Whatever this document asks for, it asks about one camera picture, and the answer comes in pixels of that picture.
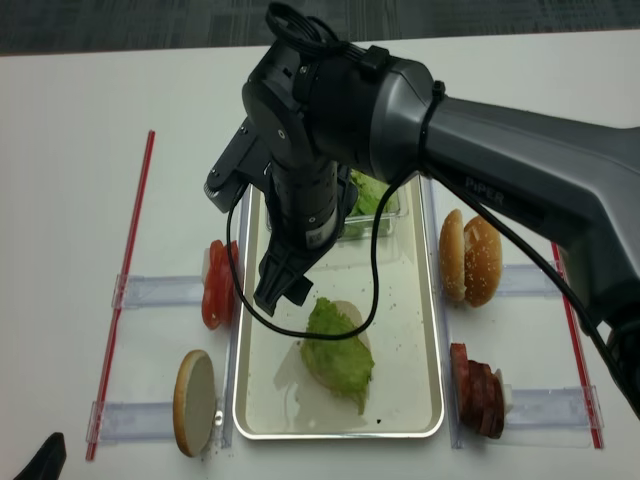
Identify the left upper clear holder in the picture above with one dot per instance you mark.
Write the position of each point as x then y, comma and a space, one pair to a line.
134, 291

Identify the white metal tray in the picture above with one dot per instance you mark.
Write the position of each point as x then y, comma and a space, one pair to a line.
388, 282

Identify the right lower clear holder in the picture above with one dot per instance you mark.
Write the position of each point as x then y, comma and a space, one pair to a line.
570, 408

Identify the clear plastic container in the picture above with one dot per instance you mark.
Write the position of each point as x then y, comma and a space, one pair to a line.
393, 209

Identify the right red strip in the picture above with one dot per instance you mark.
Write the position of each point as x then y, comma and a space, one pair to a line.
575, 350

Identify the red tomato slices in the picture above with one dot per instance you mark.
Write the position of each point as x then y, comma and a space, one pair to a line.
218, 301

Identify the sesame bun top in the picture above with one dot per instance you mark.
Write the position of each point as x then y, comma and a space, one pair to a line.
482, 261

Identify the upright bun bottom half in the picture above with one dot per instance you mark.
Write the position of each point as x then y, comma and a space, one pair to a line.
194, 403

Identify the plain bun half right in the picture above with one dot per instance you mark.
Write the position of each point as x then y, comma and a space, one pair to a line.
451, 256

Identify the clear holder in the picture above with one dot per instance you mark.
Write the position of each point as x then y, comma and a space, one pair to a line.
525, 280
134, 291
570, 408
112, 422

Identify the red strip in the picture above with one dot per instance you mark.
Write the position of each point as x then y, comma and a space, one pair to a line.
96, 415
575, 350

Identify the green lettuce pile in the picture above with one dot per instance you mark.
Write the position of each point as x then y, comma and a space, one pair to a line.
361, 218

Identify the left red strip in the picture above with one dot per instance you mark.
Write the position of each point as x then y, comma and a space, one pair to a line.
96, 415

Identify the left clear acrylic divider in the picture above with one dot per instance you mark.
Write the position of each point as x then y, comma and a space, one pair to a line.
225, 430

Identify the clear acrylic divider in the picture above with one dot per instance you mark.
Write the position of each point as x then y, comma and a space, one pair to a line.
225, 430
432, 228

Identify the right upper clear holder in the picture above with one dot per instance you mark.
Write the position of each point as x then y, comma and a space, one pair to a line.
525, 280

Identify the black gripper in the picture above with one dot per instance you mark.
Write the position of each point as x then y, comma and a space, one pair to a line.
306, 206

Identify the left lower clear holder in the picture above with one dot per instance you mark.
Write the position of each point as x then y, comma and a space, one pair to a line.
112, 422

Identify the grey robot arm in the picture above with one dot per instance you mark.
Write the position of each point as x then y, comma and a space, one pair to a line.
566, 193

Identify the green lettuce leaf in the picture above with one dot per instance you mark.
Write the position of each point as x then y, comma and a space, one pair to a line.
337, 355

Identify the sliced meat patties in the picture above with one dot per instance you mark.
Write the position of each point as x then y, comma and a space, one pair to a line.
479, 394

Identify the right clear acrylic divider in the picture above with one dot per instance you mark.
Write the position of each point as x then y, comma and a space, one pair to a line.
432, 228

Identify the black object bottom left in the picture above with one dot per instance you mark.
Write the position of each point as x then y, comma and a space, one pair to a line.
48, 461

